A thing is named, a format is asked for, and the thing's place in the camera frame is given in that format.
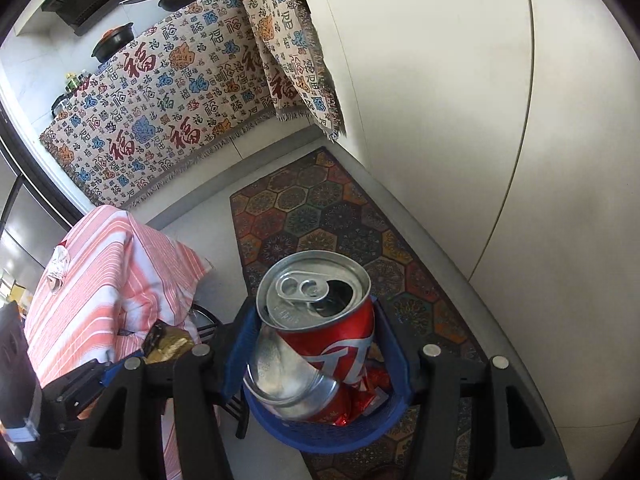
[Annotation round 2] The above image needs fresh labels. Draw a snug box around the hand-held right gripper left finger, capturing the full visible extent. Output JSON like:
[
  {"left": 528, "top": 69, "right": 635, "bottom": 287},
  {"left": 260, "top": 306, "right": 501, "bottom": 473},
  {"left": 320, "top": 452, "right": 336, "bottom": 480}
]
[{"left": 60, "top": 297, "right": 261, "bottom": 480}]

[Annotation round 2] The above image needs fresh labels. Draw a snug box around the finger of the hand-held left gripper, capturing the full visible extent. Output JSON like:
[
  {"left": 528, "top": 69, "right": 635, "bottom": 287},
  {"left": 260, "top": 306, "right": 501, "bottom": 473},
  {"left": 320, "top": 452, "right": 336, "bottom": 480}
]
[{"left": 100, "top": 360, "right": 132, "bottom": 392}]

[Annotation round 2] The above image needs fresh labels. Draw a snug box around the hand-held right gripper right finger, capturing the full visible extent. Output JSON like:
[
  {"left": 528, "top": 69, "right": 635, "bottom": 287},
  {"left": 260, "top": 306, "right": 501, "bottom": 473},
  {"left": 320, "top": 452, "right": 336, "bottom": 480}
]
[{"left": 372, "top": 300, "right": 573, "bottom": 480}]

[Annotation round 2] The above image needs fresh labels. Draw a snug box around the red foil wrapper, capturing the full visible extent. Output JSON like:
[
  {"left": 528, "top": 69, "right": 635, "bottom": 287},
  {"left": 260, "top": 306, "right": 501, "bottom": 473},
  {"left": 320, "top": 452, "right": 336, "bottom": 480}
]
[{"left": 335, "top": 362, "right": 392, "bottom": 427}]

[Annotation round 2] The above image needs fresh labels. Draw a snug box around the gold wrapper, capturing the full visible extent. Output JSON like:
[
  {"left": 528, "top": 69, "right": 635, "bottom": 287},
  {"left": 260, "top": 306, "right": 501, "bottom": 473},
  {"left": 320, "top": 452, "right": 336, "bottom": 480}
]
[{"left": 144, "top": 320, "right": 196, "bottom": 365}]

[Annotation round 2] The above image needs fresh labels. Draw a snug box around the red drink can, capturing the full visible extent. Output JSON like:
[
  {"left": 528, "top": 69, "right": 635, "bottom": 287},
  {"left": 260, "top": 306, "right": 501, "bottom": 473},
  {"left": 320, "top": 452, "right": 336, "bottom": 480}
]
[{"left": 243, "top": 251, "right": 377, "bottom": 423}]

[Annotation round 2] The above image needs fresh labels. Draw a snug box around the blue mesh waste basket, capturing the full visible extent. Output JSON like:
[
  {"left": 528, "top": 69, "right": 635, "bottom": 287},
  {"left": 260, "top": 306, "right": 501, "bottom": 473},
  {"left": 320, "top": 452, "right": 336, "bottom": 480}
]
[{"left": 242, "top": 305, "right": 418, "bottom": 453}]

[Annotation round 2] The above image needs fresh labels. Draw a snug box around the pink striped tablecloth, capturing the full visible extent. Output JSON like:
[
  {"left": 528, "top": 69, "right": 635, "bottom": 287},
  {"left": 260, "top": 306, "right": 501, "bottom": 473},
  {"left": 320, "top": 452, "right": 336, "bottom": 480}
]
[{"left": 22, "top": 205, "right": 223, "bottom": 480}]

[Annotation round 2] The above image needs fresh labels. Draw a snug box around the white crumpled tissue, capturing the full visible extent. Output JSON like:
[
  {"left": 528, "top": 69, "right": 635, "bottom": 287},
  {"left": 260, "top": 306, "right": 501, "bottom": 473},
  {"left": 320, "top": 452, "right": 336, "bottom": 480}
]
[{"left": 46, "top": 246, "right": 72, "bottom": 293}]

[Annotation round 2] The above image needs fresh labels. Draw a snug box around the black framed glass door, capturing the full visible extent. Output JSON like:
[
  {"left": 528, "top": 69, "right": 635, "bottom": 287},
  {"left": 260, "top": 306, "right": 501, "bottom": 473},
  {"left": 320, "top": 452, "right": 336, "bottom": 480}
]
[{"left": 0, "top": 85, "right": 98, "bottom": 281}]

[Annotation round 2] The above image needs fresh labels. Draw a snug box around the hexagon patterned rug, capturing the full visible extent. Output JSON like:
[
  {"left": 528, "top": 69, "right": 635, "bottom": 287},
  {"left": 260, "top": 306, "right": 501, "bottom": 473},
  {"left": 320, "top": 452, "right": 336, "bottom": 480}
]
[{"left": 229, "top": 146, "right": 488, "bottom": 480}]

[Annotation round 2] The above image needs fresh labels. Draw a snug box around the large printed blanket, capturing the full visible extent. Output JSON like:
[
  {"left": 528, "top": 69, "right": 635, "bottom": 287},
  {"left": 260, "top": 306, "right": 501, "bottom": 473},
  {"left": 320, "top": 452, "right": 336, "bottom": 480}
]
[{"left": 39, "top": 0, "right": 281, "bottom": 211}]

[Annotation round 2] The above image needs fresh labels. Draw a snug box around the small printed blanket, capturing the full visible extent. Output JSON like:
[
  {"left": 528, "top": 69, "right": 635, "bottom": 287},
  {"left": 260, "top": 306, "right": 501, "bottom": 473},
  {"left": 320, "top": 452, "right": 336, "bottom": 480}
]
[{"left": 237, "top": 0, "right": 347, "bottom": 141}]

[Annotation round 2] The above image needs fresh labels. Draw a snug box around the black clay pot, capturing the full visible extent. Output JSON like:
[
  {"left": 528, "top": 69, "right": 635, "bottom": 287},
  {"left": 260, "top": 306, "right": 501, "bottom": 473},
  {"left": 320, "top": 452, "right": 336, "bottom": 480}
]
[{"left": 91, "top": 22, "right": 136, "bottom": 63}]

